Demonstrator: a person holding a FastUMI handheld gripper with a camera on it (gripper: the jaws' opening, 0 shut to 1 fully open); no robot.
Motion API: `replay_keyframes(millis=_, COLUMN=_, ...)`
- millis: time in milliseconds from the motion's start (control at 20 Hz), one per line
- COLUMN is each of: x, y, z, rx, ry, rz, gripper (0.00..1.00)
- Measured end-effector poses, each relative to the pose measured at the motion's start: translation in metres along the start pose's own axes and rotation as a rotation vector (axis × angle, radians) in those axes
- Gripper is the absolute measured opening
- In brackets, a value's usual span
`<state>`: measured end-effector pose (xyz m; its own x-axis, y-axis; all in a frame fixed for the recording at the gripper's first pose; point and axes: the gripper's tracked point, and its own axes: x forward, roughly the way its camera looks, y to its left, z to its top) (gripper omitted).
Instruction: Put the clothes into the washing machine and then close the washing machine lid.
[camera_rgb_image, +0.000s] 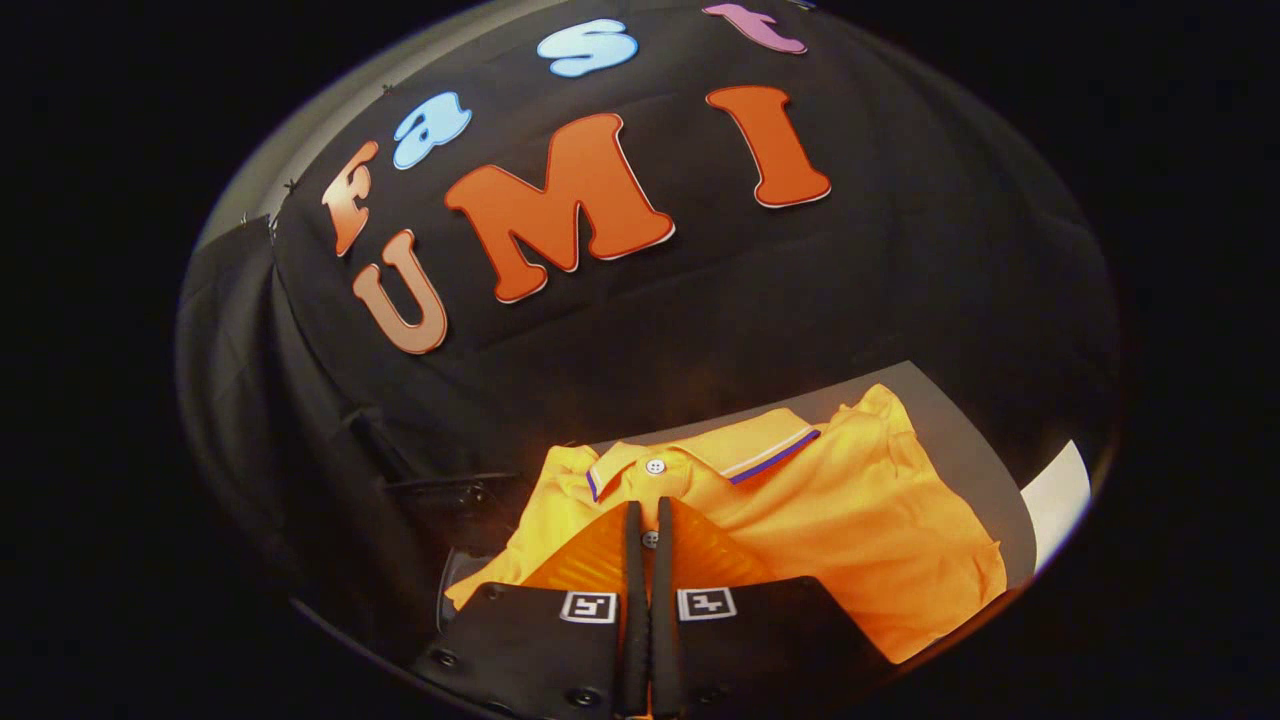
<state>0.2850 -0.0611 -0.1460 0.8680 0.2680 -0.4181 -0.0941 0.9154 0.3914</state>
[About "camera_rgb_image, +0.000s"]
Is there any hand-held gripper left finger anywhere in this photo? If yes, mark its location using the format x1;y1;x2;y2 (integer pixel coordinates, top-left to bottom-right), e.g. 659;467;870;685
410;500;652;719

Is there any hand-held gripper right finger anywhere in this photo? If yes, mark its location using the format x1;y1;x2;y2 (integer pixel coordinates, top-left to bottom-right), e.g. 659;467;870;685
650;497;896;719

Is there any grey washing machine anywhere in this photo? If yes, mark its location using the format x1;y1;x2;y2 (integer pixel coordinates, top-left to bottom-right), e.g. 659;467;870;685
435;545;506;636

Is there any yellow polo shirt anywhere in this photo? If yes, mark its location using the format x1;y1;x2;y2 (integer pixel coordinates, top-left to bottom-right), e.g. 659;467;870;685
445;383;1009;666

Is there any black backdrop cloth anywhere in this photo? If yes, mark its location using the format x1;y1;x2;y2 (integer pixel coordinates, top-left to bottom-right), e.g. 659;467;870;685
265;0;1123;521

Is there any white board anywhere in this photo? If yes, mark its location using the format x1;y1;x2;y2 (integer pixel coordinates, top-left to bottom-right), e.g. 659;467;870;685
1018;440;1093;576

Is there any plain black side curtain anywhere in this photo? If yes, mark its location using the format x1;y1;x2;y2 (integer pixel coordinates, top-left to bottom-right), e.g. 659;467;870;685
175;215;441;641

